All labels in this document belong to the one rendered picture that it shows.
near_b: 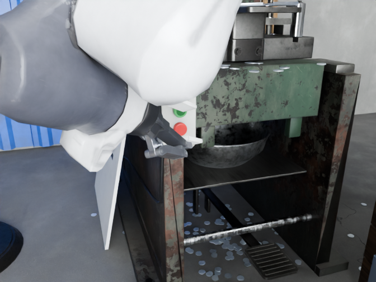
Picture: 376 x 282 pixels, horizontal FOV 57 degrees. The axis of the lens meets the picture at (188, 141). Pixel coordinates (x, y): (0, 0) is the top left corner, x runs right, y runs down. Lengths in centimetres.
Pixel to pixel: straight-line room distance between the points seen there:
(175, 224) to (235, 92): 36
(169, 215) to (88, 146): 48
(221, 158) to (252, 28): 37
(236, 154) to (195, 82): 76
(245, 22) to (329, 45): 192
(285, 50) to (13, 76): 84
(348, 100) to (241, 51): 31
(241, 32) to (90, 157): 61
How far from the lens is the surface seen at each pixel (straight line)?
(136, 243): 124
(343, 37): 288
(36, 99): 30
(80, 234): 138
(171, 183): 82
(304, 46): 107
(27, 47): 30
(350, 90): 99
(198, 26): 26
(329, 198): 109
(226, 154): 101
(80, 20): 31
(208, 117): 86
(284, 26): 116
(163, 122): 50
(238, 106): 88
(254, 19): 94
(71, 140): 44
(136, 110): 40
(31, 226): 149
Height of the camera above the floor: 76
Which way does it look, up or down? 20 degrees down
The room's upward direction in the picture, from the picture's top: straight up
